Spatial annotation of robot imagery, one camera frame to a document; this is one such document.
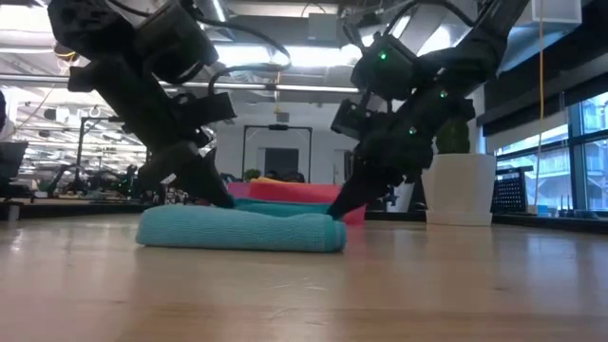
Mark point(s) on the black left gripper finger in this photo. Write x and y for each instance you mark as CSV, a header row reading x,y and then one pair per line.
x,y
206,183
157,173

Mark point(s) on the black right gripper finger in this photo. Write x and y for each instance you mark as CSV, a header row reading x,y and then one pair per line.
x,y
356,195

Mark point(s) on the small teal microfiber towel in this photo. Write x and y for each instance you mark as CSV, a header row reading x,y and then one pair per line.
x,y
237,230

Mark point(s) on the orange microfiber towel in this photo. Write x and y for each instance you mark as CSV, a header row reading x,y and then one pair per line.
x,y
266,180

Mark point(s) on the red plastic basket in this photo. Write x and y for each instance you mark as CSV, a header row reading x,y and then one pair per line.
x,y
294,192

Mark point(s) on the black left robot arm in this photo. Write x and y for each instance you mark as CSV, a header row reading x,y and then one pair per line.
x,y
119,81

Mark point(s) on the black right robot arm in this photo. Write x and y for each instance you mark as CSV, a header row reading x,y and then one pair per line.
x,y
465,57

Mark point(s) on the person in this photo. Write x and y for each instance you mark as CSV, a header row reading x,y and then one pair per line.
x,y
293,177

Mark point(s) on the white hexagonal plant pot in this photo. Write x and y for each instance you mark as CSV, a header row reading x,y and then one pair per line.
x,y
458,190

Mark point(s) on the black perforated crate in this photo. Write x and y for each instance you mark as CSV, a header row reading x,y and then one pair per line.
x,y
509,190

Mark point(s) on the grey ceiling unit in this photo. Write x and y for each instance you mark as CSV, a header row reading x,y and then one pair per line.
x,y
322,26

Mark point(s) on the black background monitor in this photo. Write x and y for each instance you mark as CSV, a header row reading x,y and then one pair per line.
x,y
12,159

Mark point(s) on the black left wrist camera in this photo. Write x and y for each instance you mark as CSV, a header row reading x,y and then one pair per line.
x,y
206,109

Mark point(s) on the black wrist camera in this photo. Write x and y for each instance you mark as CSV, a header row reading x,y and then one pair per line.
x,y
206,109
351,119

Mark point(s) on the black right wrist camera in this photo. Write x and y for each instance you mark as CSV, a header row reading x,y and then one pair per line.
x,y
351,119

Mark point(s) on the black background station frame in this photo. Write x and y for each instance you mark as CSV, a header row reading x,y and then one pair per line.
x,y
278,127
88,119

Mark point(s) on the black aluminium table frame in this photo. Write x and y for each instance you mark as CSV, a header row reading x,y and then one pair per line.
x,y
546,222

